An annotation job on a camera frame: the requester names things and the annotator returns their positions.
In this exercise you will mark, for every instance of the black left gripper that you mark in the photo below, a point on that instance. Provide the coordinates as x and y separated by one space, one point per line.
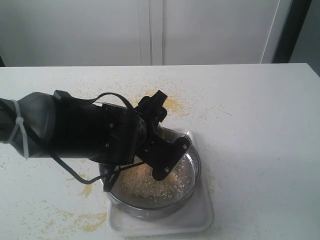
108 134

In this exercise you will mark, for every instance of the rice and millet mixture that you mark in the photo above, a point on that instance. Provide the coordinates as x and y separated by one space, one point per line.
138 183

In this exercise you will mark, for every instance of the round steel mesh sieve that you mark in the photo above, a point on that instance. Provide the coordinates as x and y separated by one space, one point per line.
159 209

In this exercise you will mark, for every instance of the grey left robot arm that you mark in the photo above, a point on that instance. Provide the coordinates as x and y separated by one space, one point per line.
38 112

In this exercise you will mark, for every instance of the yellow millet pile on table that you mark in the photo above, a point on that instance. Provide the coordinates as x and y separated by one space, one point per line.
158 105

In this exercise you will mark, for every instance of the white plastic tray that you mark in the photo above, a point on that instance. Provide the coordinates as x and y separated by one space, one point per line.
191 215

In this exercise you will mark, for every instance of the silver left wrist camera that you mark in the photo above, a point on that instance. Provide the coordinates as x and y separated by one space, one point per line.
163 155

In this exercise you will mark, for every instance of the white cable tie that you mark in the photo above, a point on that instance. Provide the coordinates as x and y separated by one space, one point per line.
19 126

